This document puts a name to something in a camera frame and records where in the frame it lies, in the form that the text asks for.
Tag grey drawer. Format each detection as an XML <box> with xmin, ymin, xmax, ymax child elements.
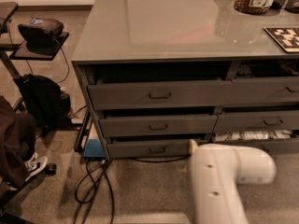
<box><xmin>87</xmin><ymin>80</ymin><xmax>232</xmax><ymax>110</ymax></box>
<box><xmin>214</xmin><ymin>111</ymin><xmax>299</xmax><ymax>133</ymax></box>
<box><xmin>212</xmin><ymin>130</ymin><xmax>299</xmax><ymax>155</ymax></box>
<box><xmin>107</xmin><ymin>136</ymin><xmax>209</xmax><ymax>159</ymax></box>
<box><xmin>225</xmin><ymin>76</ymin><xmax>299</xmax><ymax>106</ymax></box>
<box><xmin>99</xmin><ymin>114</ymin><xmax>217</xmax><ymax>137</ymax></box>

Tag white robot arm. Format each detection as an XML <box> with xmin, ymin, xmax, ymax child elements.
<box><xmin>189</xmin><ymin>140</ymin><xmax>277</xmax><ymax>224</ymax></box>

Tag grey drawer cabinet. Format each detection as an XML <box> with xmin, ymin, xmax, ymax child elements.
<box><xmin>70</xmin><ymin>0</ymin><xmax>299</xmax><ymax>161</ymax></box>

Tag blue box on floor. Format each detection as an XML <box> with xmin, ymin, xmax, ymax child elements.
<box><xmin>83</xmin><ymin>125</ymin><xmax>105</xmax><ymax>159</ymax></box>

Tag black white marker board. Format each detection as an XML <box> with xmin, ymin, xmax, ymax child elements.
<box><xmin>263</xmin><ymin>27</ymin><xmax>299</xmax><ymax>53</ymax></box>

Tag black chair caster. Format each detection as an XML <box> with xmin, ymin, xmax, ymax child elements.
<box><xmin>45</xmin><ymin>163</ymin><xmax>57</xmax><ymax>175</ymax></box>

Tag black backpack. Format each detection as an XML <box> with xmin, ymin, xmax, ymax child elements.
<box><xmin>14</xmin><ymin>74</ymin><xmax>71</xmax><ymax>127</ymax></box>

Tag white black sneaker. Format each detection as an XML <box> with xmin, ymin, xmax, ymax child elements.
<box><xmin>6</xmin><ymin>152</ymin><xmax>49</xmax><ymax>191</ymax></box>

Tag person's dark trouser leg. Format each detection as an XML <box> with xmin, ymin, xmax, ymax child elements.
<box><xmin>0</xmin><ymin>96</ymin><xmax>36</xmax><ymax>189</ymax></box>

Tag black device on tray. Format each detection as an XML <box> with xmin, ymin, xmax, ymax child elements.
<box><xmin>18</xmin><ymin>17</ymin><xmax>64</xmax><ymax>45</ymax></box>

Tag black tray stand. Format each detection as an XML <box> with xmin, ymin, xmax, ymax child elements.
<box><xmin>0</xmin><ymin>1</ymin><xmax>70</xmax><ymax>79</ymax></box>

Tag black floor cables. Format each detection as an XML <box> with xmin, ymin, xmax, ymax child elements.
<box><xmin>72</xmin><ymin>154</ymin><xmax>191</xmax><ymax>224</ymax></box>

